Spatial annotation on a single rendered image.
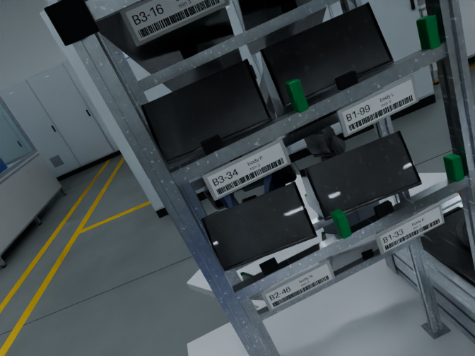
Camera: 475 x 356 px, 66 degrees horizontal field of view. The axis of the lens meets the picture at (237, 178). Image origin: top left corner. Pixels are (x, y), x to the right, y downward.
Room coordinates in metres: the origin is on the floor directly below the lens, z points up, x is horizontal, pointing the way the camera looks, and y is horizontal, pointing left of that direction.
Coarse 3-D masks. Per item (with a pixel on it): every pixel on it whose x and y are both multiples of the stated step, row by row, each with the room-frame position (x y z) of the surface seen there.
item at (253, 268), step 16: (432, 176) 1.04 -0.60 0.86; (304, 192) 1.31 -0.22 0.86; (416, 192) 0.99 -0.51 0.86; (320, 240) 0.97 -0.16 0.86; (368, 240) 0.88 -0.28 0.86; (272, 256) 1.00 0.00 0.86; (288, 256) 0.97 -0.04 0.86; (240, 272) 1.00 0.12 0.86; (256, 272) 0.96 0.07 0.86; (192, 288) 1.06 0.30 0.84; (208, 288) 0.99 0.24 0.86; (256, 304) 0.83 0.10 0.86
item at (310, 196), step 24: (384, 144) 0.42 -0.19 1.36; (312, 168) 0.43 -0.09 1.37; (336, 168) 0.42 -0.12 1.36; (360, 168) 0.41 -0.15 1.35; (384, 168) 0.41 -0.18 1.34; (408, 168) 0.40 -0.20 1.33; (312, 192) 0.43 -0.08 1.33; (336, 192) 0.41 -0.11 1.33; (360, 192) 0.40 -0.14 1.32; (384, 192) 0.40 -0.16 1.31
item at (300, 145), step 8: (232, 0) 3.60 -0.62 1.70; (328, 8) 3.52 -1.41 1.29; (328, 16) 3.50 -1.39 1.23; (256, 56) 3.56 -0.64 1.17; (288, 104) 3.55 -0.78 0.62; (336, 128) 3.52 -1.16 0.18; (336, 136) 3.55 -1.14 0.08; (352, 136) 3.54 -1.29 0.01; (296, 144) 3.56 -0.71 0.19; (304, 144) 3.55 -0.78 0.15; (296, 152) 3.59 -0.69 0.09; (304, 152) 3.58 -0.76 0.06; (296, 160) 3.59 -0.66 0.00
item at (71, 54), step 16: (64, 48) 3.69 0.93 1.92; (80, 64) 3.68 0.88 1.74; (80, 80) 3.69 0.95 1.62; (96, 96) 3.68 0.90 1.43; (160, 96) 3.64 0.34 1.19; (112, 128) 3.69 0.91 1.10; (128, 144) 3.68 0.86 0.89; (128, 160) 3.69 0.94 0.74; (144, 176) 3.68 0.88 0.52; (144, 192) 3.71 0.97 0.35; (160, 208) 3.70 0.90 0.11
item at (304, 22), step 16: (240, 0) 0.48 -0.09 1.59; (256, 0) 0.49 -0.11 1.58; (272, 0) 0.51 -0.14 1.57; (288, 0) 0.52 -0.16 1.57; (304, 0) 0.54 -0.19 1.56; (240, 16) 0.54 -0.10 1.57; (256, 16) 0.53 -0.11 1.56; (272, 16) 0.55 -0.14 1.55; (320, 16) 0.61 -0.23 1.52; (272, 32) 0.60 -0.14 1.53; (288, 32) 0.62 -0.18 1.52; (256, 48) 0.63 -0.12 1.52
